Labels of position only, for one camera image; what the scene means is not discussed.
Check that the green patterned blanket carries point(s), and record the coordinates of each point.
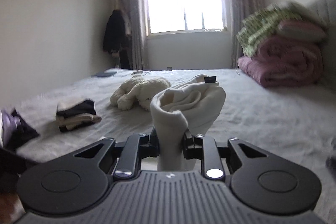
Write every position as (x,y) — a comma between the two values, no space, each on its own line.
(262,27)

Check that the hanging dark jacket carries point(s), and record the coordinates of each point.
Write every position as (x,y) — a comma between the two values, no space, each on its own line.
(114,35)

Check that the pink pillow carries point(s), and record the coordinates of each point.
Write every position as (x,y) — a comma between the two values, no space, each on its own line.
(302,31)

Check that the purple garment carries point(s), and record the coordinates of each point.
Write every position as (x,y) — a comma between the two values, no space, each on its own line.
(8,124)

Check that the white plush dog toy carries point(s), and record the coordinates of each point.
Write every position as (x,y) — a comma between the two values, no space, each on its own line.
(139,92)

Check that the grey pillow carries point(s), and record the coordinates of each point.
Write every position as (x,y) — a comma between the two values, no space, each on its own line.
(302,7)

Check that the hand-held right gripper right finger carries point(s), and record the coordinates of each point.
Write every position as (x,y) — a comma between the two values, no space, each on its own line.
(210,150)

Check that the stack of folded dark and beige clothes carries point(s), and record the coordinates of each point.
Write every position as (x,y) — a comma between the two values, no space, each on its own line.
(76,113)

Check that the pink folded quilt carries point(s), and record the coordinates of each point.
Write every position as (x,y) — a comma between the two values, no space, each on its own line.
(286,64)

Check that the bed with grey sheet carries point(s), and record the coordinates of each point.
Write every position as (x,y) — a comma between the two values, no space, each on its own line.
(262,113)

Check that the cream long-sleeved sweatshirt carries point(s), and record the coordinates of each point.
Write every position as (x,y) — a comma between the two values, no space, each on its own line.
(194,103)

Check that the black garment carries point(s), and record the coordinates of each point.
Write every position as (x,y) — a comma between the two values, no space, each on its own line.
(25,132)

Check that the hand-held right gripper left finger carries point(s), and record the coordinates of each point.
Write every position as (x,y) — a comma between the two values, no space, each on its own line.
(136,150)

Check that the grey patterned curtain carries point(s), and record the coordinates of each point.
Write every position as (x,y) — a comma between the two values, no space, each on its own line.
(244,3)
(134,16)

